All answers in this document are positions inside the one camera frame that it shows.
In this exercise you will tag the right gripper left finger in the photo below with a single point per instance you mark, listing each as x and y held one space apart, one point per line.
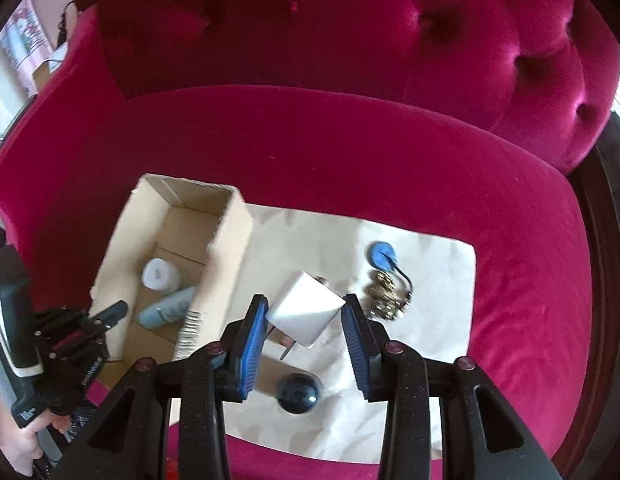
126 438

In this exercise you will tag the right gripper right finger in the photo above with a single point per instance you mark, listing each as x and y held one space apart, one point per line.
483 437

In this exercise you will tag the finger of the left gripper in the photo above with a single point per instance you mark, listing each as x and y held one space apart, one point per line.
111 316

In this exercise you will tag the light blue cosmetic bottle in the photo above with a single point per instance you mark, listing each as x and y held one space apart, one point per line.
168 310

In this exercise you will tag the white round cream jar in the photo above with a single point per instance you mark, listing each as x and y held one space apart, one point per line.
161 275

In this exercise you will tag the black round jar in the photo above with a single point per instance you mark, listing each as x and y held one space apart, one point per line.
298 393

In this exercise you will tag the cardboard box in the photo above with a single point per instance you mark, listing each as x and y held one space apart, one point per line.
174 258

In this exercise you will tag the white plug charger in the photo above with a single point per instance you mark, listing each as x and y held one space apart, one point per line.
303 309

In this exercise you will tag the rose gold lipstick tube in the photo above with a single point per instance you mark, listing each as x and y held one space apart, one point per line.
324 281

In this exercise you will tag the brass keychain with carabiner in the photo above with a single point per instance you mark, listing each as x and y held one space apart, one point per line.
391 293

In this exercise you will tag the blue round key fob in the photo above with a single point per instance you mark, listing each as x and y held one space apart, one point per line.
382 257

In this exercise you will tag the person left hand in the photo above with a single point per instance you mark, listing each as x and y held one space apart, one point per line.
20 446

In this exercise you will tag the brown kraft paper sheet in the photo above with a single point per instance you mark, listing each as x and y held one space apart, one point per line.
343 427

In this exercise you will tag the pink cartoon poster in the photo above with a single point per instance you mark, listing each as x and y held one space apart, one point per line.
25 44

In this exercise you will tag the red velvet tufted sofa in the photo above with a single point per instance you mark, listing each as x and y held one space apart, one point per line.
461 118

